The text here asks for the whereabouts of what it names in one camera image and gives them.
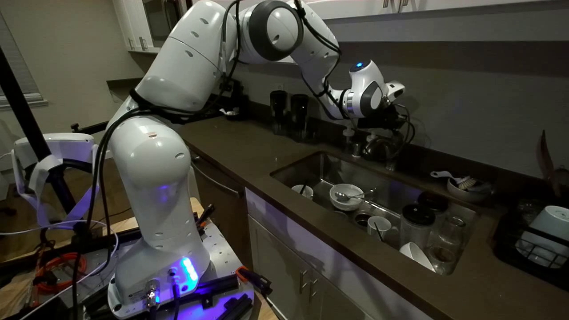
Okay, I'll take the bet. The white pump soap dispenser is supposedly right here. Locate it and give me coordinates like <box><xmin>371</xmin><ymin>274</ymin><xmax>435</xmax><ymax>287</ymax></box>
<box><xmin>342</xmin><ymin>122</ymin><xmax>358</xmax><ymax>152</ymax></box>

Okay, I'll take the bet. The orange cable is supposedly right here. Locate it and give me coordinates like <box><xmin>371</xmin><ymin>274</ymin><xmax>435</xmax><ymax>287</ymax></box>
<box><xmin>29</xmin><ymin>250</ymin><xmax>92</xmax><ymax>303</ymax></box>

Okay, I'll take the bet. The glass jar black lid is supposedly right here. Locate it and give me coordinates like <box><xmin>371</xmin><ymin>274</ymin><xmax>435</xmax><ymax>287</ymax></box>
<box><xmin>399</xmin><ymin>203</ymin><xmax>437</xmax><ymax>251</ymax></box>

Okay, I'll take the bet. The black coffee maker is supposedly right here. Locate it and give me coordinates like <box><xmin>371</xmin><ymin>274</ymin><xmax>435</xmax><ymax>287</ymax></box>
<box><xmin>218</xmin><ymin>79</ymin><xmax>252</xmax><ymax>122</ymax></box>

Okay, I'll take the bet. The dark wooden utensil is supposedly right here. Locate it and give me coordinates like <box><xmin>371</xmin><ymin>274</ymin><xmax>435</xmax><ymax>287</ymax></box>
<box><xmin>534</xmin><ymin>129</ymin><xmax>569</xmax><ymax>200</ymax></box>

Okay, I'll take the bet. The dark tall bottle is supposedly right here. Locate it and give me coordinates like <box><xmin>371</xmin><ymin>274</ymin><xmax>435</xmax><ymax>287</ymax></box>
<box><xmin>287</xmin><ymin>93</ymin><xmax>312</xmax><ymax>145</ymax></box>
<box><xmin>268</xmin><ymin>90</ymin><xmax>291</xmax><ymax>138</ymax></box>

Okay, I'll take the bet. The white window frame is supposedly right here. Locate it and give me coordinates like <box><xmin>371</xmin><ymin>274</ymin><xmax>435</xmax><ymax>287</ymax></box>
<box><xmin>0</xmin><ymin>10</ymin><xmax>49</xmax><ymax>111</ymax></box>

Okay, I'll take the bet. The black tripod pole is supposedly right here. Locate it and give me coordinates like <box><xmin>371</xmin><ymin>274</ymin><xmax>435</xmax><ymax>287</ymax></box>
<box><xmin>0</xmin><ymin>45</ymin><xmax>79</xmax><ymax>218</ymax></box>

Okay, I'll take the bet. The white container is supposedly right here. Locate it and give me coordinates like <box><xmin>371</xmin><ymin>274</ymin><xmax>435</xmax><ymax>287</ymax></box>
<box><xmin>527</xmin><ymin>203</ymin><xmax>569</xmax><ymax>246</ymax></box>

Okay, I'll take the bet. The white sink base cabinet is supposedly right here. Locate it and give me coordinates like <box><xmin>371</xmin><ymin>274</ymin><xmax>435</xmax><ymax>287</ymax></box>
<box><xmin>189</xmin><ymin>150</ymin><xmax>435</xmax><ymax>320</ymax></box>

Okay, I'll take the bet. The white plastic chair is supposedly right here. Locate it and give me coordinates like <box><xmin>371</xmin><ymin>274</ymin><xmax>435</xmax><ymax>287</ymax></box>
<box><xmin>8</xmin><ymin>132</ymin><xmax>101</xmax><ymax>232</ymax></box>

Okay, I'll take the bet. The glass door wall cabinet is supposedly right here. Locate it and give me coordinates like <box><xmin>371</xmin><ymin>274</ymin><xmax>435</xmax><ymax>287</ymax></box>
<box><xmin>109</xmin><ymin>0</ymin><xmax>195</xmax><ymax>58</ymax></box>

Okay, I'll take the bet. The small white bowl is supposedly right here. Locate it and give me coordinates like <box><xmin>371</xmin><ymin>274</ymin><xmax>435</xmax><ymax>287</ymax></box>
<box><xmin>287</xmin><ymin>182</ymin><xmax>316</xmax><ymax>202</ymax></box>

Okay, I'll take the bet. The clear glass jar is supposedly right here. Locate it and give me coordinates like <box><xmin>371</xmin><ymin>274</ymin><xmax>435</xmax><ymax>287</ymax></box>
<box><xmin>424</xmin><ymin>214</ymin><xmax>467</xmax><ymax>267</ymax></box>

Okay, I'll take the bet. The white plate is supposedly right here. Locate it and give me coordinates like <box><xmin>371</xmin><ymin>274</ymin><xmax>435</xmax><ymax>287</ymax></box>
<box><xmin>397</xmin><ymin>239</ymin><xmax>438</xmax><ymax>276</ymax></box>

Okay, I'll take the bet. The grey robot table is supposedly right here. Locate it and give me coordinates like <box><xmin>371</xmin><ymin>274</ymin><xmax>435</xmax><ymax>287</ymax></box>
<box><xmin>0</xmin><ymin>198</ymin><xmax>280</xmax><ymax>320</ymax></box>

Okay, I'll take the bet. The white wall cabinet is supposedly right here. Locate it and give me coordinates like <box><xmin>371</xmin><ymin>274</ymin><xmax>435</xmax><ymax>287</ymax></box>
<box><xmin>294</xmin><ymin>0</ymin><xmax>569</xmax><ymax>45</ymax></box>

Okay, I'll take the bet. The black red bar clamp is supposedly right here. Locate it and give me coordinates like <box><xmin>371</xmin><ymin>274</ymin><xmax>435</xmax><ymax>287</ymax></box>
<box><xmin>193</xmin><ymin>266</ymin><xmax>275</xmax><ymax>320</ymax></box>

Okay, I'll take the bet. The large white bowl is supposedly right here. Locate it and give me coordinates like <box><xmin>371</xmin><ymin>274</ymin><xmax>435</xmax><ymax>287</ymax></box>
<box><xmin>326</xmin><ymin>182</ymin><xmax>365</xmax><ymax>214</ymax></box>

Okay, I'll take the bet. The steel sink basin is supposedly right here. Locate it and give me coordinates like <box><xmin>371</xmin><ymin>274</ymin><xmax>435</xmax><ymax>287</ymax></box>
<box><xmin>268</xmin><ymin>150</ymin><xmax>483</xmax><ymax>278</ymax></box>

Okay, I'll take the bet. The small grey dish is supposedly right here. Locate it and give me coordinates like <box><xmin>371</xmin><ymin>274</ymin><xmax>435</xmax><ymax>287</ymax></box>
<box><xmin>445</xmin><ymin>177</ymin><xmax>495</xmax><ymax>205</ymax></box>

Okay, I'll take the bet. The white mug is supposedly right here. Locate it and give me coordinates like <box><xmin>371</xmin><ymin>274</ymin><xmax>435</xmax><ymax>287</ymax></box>
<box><xmin>364</xmin><ymin>214</ymin><xmax>394</xmax><ymax>242</ymax></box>

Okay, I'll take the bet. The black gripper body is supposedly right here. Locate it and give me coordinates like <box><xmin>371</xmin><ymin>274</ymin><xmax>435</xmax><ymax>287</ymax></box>
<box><xmin>364</xmin><ymin>106</ymin><xmax>412</xmax><ymax>146</ymax></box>

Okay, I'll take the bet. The white blue dish brush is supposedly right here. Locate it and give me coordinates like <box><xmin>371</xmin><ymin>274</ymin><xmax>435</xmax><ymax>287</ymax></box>
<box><xmin>428</xmin><ymin>170</ymin><xmax>476</xmax><ymax>193</ymax></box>

